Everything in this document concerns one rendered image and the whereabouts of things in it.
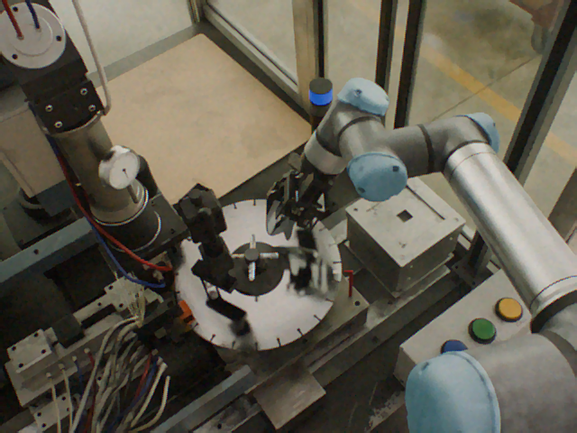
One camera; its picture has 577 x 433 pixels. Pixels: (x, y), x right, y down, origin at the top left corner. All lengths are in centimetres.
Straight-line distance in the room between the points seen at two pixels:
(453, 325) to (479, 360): 54
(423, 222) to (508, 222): 51
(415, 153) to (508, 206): 16
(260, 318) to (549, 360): 58
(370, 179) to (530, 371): 34
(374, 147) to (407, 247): 40
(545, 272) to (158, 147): 116
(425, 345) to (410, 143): 42
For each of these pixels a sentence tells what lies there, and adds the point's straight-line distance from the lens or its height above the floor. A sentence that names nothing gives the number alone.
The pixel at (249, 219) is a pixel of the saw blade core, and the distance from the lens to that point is 113.
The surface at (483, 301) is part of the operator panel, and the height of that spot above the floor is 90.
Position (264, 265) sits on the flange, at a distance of 104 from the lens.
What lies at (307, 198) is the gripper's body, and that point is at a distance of 94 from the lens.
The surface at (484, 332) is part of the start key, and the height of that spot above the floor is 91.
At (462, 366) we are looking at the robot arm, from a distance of 55.
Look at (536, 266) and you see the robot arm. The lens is 66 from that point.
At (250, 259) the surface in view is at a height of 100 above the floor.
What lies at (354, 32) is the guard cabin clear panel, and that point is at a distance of 127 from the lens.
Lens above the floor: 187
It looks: 55 degrees down
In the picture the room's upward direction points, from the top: 7 degrees counter-clockwise
